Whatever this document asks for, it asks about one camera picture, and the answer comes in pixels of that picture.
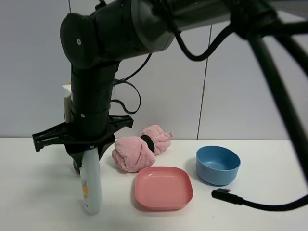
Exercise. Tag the pink rolled towel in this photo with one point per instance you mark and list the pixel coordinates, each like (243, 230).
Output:
(132, 154)

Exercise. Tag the blue plastic bowl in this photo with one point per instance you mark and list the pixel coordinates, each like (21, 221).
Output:
(217, 165)

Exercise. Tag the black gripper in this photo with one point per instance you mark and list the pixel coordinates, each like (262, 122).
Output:
(85, 132)

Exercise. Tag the pink square plate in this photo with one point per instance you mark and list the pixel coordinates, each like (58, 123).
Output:
(163, 188)

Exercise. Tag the white lotion bottle blue cap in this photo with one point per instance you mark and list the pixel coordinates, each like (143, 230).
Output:
(91, 181)

